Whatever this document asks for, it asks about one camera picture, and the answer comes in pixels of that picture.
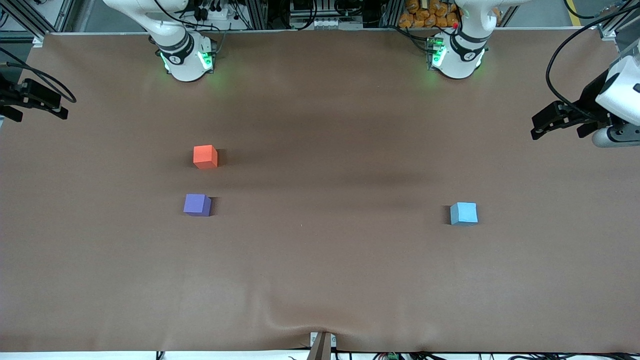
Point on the white power strip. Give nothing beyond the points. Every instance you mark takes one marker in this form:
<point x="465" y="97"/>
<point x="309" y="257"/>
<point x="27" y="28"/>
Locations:
<point x="327" y="23"/>

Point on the power strip with black plugs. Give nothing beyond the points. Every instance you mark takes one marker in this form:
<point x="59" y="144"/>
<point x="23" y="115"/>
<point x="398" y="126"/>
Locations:
<point x="212" y="10"/>

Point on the orange foam block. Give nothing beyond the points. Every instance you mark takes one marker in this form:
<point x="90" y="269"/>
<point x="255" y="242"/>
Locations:
<point x="205" y="156"/>

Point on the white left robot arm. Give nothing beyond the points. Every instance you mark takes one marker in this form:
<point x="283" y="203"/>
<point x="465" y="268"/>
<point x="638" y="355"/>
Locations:
<point x="457" y="60"/>

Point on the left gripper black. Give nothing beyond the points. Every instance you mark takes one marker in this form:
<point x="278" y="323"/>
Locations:
<point x="591" y="98"/>

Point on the metal table edge bracket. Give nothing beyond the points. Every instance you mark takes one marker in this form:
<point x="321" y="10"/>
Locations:
<point x="322" y="346"/>

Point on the brown table mat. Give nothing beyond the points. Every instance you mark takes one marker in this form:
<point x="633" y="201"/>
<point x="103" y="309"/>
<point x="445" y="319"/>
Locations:
<point x="320" y="275"/>

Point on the blue foam block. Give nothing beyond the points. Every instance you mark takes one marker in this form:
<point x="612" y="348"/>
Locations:
<point x="464" y="214"/>

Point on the aluminium frame profile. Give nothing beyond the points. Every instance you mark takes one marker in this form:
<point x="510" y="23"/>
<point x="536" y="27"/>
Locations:
<point x="22" y="17"/>
<point x="620" y="37"/>

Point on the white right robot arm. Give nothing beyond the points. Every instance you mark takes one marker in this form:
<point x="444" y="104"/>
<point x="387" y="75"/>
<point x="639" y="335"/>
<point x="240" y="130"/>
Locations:
<point x="182" y="60"/>

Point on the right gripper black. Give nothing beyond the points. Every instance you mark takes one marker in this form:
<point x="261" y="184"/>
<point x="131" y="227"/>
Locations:
<point x="7" y="94"/>

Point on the purple foam block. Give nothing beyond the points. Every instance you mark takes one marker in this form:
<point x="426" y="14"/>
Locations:
<point x="196" y="204"/>

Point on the green terminal connector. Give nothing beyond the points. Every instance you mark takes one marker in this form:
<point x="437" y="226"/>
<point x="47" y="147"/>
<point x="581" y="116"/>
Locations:
<point x="393" y="356"/>

